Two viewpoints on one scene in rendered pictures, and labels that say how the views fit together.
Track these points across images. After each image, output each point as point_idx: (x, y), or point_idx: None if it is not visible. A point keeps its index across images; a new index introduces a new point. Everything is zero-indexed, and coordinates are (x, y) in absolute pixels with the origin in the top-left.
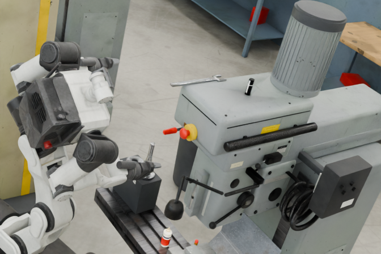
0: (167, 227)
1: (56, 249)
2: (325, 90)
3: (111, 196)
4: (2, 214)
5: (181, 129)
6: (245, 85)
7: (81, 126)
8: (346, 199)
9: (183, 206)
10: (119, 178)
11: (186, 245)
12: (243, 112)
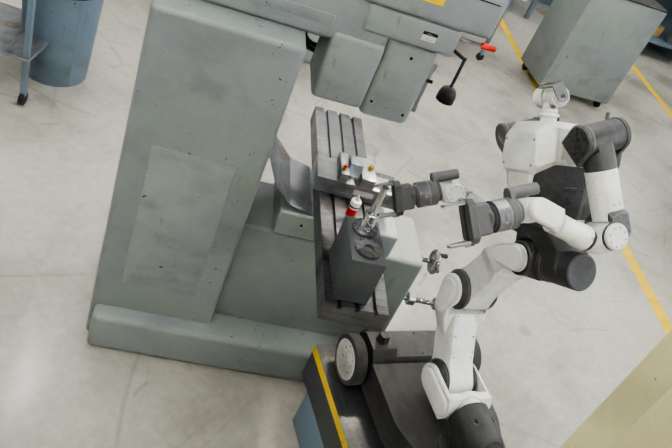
0: (330, 228)
1: (396, 387)
2: None
3: (371, 300)
4: (485, 408)
5: (499, 20)
6: None
7: (559, 113)
8: None
9: (443, 85)
10: None
11: (325, 203)
12: None
